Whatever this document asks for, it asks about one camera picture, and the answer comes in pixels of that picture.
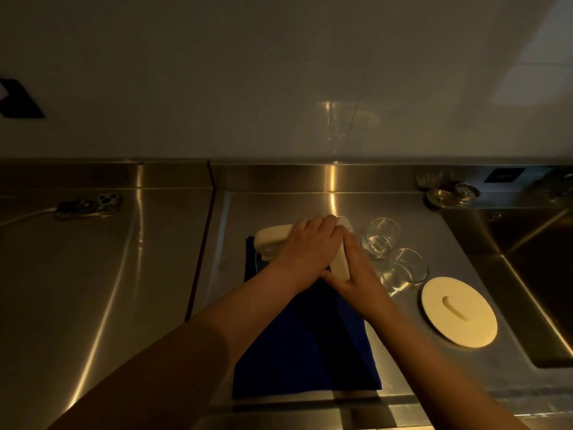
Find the metal sink strainer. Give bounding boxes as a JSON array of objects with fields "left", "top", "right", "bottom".
[{"left": 424, "top": 188, "right": 462, "bottom": 210}]

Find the clear drinking glass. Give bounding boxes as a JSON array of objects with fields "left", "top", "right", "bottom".
[
  {"left": 380, "top": 248, "right": 429, "bottom": 297},
  {"left": 362, "top": 217, "right": 403, "bottom": 259}
]

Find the person's left hand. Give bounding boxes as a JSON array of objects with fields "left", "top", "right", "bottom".
[{"left": 268, "top": 214, "right": 347, "bottom": 296}]

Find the white charging cable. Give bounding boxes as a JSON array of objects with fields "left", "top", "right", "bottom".
[{"left": 0, "top": 207, "right": 59, "bottom": 228}]

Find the person's right forearm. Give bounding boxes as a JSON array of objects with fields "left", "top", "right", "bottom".
[{"left": 364, "top": 303, "right": 532, "bottom": 430}]

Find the person's right hand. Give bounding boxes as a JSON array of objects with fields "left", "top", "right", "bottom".
[{"left": 320, "top": 231, "right": 395, "bottom": 324}]

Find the person's left forearm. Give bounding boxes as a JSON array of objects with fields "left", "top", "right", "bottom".
[{"left": 47, "top": 263, "right": 306, "bottom": 430}]

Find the black socket panel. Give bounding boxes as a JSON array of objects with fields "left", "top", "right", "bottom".
[{"left": 484, "top": 167, "right": 526, "bottom": 184}]

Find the blue cloth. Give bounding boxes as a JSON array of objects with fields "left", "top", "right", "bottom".
[{"left": 231, "top": 236, "right": 383, "bottom": 399}]

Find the steel sink basin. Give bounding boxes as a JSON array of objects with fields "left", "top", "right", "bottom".
[{"left": 440, "top": 205, "right": 573, "bottom": 369}]

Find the smartphone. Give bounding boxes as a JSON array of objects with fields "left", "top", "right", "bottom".
[{"left": 54, "top": 192, "right": 123, "bottom": 221}]

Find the cream round lid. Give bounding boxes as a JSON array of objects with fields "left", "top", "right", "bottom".
[{"left": 420, "top": 276, "right": 499, "bottom": 349}]

